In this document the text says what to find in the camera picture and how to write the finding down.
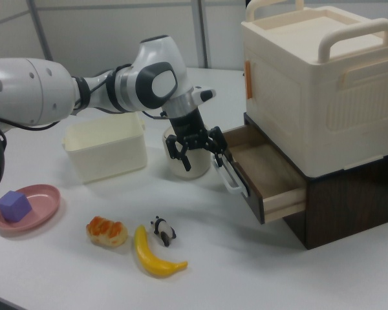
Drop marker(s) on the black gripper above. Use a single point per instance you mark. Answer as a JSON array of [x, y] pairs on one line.
[[189, 129]]

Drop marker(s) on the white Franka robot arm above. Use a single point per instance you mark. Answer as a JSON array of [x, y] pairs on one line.
[[26, 90]]

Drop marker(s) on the cream open plastic bin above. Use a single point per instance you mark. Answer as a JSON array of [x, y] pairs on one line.
[[106, 155]]

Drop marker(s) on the dark brown drawer cabinet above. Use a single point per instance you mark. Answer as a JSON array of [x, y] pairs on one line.
[[342, 206]]

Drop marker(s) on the small white lidded trash can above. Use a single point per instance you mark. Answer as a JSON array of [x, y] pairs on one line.
[[197, 164]]

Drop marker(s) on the small panda figurine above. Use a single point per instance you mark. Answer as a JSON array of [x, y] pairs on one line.
[[165, 231]]

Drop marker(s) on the yellow toy banana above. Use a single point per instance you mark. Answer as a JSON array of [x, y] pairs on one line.
[[148, 258]]

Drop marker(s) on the orange glazed toy bread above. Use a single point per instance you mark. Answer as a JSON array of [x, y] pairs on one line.
[[106, 232]]

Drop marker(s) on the pink plate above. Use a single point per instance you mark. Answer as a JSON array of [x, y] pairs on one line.
[[42, 206]]

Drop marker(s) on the purple cube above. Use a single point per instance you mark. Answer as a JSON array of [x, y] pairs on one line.
[[14, 206]]

